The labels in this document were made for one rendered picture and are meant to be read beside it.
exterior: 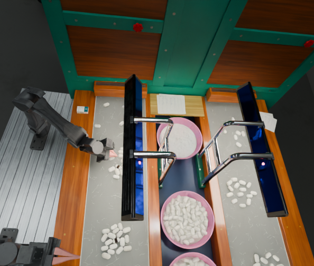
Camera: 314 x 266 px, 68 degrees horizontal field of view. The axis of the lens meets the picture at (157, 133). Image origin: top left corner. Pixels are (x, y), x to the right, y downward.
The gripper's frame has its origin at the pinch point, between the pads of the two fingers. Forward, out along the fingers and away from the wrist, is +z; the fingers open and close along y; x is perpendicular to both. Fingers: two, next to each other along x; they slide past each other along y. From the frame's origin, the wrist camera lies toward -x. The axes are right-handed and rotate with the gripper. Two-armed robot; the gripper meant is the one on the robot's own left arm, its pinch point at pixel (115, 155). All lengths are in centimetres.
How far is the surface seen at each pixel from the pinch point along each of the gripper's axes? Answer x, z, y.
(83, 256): 10.4, -6.6, -45.9
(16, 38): 134, -33, 164
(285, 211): -67, 26, -34
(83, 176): 11.3, -10.2, -10.6
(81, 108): 12.7, -15.4, 27.5
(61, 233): 15.1, -15.9, -36.7
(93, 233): 8.1, -4.0, -36.6
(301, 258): -58, 69, -50
